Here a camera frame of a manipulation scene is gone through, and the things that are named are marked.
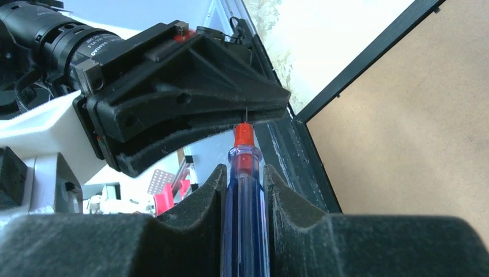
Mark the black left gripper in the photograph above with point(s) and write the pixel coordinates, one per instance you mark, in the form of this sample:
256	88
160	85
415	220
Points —
162	89

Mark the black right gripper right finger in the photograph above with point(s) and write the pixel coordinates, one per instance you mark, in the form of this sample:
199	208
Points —
307	241

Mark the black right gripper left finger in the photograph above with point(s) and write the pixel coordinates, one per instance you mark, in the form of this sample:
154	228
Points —
184	241

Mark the black sunflower photo frame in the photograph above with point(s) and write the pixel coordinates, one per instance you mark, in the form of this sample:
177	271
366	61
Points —
410	135

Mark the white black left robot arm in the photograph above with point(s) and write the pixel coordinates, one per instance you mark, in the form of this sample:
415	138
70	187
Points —
39	45

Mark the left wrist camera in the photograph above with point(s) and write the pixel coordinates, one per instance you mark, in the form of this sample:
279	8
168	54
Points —
52	143

